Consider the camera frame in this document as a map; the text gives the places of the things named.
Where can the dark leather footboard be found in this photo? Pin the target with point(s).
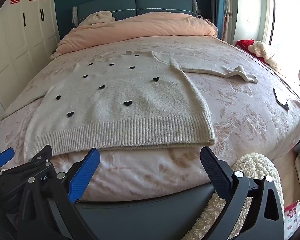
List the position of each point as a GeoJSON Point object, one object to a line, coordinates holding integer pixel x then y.
{"type": "Point", "coordinates": [140, 217]}

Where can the cream fleece blanket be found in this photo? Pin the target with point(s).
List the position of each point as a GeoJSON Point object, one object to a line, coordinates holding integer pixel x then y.
{"type": "Point", "coordinates": [100, 17]}

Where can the white wardrobe with red stickers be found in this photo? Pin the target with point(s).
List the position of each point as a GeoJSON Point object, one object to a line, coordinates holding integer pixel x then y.
{"type": "Point", "coordinates": [20, 42]}

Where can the teal padded headboard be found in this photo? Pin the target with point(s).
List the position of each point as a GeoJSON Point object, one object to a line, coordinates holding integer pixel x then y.
{"type": "Point", "coordinates": [152, 3]}

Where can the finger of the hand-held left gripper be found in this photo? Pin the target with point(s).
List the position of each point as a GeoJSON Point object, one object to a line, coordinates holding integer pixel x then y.
{"type": "Point", "coordinates": [5, 155]}
{"type": "Point", "coordinates": [41, 160]}

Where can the teal curtain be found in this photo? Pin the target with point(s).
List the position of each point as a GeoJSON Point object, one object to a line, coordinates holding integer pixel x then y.
{"type": "Point", "coordinates": [220, 5]}

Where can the pink floral bedspread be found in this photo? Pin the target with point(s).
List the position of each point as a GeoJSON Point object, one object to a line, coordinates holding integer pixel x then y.
{"type": "Point", "coordinates": [240, 120]}

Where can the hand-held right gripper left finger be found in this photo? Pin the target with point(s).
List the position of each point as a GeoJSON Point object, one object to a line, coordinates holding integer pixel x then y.
{"type": "Point", "coordinates": [85, 172]}

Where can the cream cloth bundle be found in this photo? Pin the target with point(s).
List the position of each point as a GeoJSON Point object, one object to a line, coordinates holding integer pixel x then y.
{"type": "Point", "coordinates": [261, 48]}

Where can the red cloth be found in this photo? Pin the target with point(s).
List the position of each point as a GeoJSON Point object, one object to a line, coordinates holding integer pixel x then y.
{"type": "Point", "coordinates": [245, 44]}

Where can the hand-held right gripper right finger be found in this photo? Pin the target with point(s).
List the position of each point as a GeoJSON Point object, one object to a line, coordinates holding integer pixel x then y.
{"type": "Point", "coordinates": [215, 172]}

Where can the window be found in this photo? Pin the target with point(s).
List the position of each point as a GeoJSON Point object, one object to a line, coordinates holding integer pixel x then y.
{"type": "Point", "coordinates": [290, 17]}

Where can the floral print bag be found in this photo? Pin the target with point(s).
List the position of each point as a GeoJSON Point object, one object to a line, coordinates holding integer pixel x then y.
{"type": "Point", "coordinates": [292, 215]}

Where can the grey headboard side cushion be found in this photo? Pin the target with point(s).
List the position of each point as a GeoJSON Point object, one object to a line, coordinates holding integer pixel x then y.
{"type": "Point", "coordinates": [75, 17]}
{"type": "Point", "coordinates": [196, 7]}

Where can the white sweater with black hearts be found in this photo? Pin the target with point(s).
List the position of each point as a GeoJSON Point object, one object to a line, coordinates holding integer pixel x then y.
{"type": "Point", "coordinates": [127, 92]}

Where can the peach duvet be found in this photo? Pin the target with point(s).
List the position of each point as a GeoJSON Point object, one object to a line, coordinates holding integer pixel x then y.
{"type": "Point", "coordinates": [140, 27]}

